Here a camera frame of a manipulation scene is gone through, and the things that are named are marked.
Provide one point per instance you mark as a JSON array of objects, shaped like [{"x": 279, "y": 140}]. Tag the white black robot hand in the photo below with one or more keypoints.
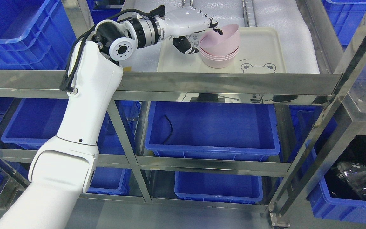
[{"x": 182, "y": 22}]

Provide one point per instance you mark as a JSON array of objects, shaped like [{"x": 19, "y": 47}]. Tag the pink plastic bowl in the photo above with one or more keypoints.
[{"x": 220, "y": 45}]

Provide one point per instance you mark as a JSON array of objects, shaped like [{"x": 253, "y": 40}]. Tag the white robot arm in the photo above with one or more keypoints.
[{"x": 63, "y": 167}]

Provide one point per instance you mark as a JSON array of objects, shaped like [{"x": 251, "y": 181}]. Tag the blue bin bottom middle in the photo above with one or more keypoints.
[{"x": 213, "y": 187}]

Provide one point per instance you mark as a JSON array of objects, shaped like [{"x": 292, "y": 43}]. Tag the stainless steel shelf rack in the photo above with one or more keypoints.
[{"x": 129, "y": 109}]

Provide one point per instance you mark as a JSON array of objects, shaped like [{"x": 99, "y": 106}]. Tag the stacked pink bowls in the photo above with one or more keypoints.
[{"x": 218, "y": 62}]

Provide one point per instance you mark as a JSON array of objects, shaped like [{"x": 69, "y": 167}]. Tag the cream bear tray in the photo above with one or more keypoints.
[{"x": 259, "y": 52}]

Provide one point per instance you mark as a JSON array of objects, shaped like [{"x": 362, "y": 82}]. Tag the blue bin under tray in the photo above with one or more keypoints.
[{"x": 223, "y": 131}]

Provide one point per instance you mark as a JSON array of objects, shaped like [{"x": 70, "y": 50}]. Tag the blue bin upper left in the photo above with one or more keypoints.
[{"x": 34, "y": 35}]

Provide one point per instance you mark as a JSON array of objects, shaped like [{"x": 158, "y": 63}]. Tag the blue bin middle left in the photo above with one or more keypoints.
[{"x": 36, "y": 120}]

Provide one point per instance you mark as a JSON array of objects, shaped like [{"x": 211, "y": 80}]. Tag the black helmet with visor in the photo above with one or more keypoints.
[{"x": 346, "y": 179}]

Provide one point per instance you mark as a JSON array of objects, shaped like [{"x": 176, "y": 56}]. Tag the blue bin lower right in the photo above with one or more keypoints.
[{"x": 326, "y": 207}]

